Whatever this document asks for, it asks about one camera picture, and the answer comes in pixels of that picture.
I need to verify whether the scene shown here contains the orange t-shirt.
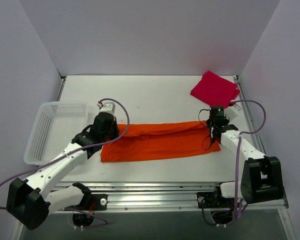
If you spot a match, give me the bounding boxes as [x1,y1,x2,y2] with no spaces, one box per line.
[100,121,221,163]

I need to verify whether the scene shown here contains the thin black cable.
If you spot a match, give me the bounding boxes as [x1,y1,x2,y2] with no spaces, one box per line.
[198,107,216,151]

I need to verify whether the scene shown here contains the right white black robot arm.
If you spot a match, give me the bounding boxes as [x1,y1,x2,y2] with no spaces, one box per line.
[207,106,284,207]

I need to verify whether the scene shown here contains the folded magenta t-shirt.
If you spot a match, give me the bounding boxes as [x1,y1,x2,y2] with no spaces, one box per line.
[190,71,240,108]

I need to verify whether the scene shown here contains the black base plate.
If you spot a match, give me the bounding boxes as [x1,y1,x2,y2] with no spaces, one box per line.
[61,193,108,212]
[196,191,234,209]

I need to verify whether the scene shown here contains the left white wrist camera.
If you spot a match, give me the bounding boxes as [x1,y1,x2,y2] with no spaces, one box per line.
[97,101,116,117]

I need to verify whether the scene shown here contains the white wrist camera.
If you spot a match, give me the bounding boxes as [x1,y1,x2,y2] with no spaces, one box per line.
[97,101,116,117]
[224,101,242,122]

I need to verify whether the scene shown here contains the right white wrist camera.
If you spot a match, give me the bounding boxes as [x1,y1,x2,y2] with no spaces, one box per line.
[224,101,242,122]

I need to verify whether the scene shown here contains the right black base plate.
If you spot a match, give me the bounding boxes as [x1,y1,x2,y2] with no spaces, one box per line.
[196,191,234,209]

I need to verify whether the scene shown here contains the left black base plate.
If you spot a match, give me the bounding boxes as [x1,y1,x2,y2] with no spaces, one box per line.
[61,193,108,212]

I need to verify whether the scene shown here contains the aluminium rail frame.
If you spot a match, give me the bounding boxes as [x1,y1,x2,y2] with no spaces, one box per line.
[9,74,295,240]

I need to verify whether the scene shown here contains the white perforated plastic basket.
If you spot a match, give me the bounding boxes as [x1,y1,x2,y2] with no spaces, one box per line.
[23,101,89,166]

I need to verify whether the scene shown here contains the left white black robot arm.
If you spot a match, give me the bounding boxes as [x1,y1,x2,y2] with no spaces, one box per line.
[6,110,119,230]

